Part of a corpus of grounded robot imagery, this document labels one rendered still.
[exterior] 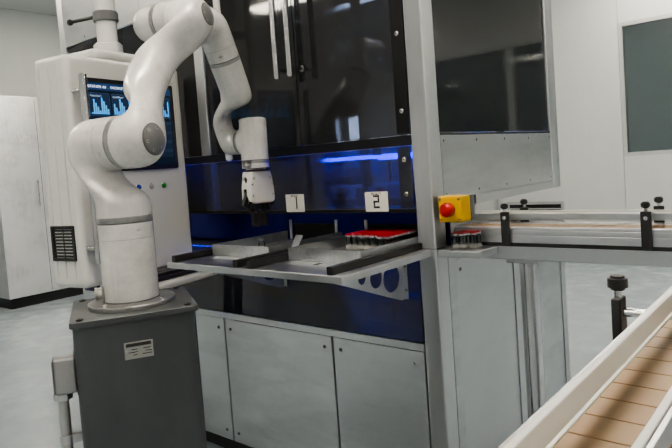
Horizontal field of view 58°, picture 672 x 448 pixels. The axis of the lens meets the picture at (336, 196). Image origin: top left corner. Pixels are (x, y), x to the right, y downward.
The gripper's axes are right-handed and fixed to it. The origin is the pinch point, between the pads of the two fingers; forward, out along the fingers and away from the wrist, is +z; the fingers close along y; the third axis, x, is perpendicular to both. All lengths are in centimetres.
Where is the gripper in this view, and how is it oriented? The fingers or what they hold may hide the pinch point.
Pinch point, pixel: (259, 219)
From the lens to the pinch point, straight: 189.3
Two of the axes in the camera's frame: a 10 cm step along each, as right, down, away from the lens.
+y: 6.4, -0.8, 7.6
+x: -7.6, 0.2, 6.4
